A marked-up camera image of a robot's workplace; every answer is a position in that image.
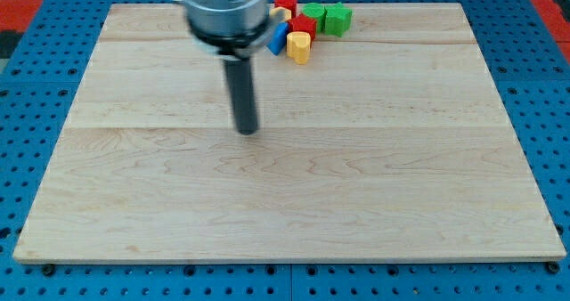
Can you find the green cylinder block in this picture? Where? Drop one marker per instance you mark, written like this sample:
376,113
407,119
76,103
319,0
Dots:
317,12

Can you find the red cylinder block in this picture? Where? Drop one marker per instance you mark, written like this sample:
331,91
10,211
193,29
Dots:
290,5

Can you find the yellow heart block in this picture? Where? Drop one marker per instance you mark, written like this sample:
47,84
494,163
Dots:
298,47

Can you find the green star block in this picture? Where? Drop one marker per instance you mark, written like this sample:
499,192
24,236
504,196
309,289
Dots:
338,19

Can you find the yellow block behind arm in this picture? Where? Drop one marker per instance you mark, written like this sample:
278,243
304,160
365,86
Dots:
280,14

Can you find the blue triangle block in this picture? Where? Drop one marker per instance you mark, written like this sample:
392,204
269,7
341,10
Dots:
279,39

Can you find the light wooden board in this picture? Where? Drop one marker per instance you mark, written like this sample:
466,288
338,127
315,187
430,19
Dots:
391,145

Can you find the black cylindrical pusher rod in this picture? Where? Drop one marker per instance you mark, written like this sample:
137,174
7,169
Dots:
239,80

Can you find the red hexagon block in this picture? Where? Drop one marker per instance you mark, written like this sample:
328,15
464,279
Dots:
303,23

